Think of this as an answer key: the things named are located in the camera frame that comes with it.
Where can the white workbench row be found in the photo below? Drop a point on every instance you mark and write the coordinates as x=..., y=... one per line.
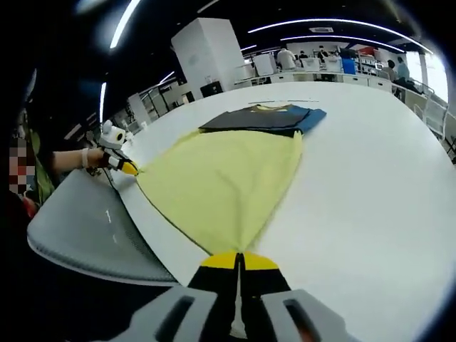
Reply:
x=313, y=76

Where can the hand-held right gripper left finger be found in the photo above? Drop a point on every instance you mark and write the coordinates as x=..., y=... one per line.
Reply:
x=213, y=285

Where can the grey mesh chair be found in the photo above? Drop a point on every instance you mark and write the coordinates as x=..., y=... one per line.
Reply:
x=89, y=228

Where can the black box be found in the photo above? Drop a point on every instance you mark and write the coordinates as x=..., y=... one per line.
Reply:
x=211, y=89

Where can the blue plastic bin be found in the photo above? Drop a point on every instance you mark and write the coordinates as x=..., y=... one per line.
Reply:
x=349, y=66

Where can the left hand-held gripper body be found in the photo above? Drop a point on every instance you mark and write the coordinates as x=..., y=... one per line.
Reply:
x=114, y=137

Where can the person's left hand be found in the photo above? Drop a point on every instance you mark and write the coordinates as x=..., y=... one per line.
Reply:
x=93, y=156

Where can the white square pillar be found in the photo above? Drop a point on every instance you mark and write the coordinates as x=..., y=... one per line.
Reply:
x=206, y=53

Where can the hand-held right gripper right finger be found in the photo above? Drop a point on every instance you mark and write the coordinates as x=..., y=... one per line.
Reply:
x=263, y=281

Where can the yellow blue grey garment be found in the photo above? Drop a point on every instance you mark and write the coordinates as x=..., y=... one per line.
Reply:
x=221, y=171

